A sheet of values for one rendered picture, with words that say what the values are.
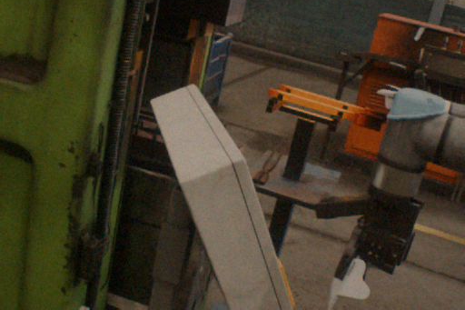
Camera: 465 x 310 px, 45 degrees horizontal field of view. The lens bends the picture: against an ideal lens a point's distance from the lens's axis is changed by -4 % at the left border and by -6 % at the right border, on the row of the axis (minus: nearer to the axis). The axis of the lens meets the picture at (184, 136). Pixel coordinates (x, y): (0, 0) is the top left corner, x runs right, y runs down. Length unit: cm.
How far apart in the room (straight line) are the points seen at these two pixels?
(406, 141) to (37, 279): 77
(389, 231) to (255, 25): 832
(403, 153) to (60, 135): 60
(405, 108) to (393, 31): 392
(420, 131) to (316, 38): 811
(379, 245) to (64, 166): 58
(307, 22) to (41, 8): 795
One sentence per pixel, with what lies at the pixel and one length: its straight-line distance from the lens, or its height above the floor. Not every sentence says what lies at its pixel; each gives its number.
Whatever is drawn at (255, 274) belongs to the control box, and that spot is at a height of 105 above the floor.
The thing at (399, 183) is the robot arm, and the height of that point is 116.
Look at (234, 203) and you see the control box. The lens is 69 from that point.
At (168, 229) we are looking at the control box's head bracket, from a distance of 87.
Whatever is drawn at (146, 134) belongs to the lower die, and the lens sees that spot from 139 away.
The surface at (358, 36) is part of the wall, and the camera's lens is 885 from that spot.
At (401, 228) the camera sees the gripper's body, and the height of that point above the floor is 109.
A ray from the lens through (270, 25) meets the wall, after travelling 909.
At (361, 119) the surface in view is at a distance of 195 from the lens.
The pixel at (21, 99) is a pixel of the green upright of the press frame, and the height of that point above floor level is 110.
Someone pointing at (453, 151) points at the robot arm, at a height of 123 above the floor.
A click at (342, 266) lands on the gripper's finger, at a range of 91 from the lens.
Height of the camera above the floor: 141
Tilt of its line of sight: 18 degrees down
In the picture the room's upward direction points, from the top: 11 degrees clockwise
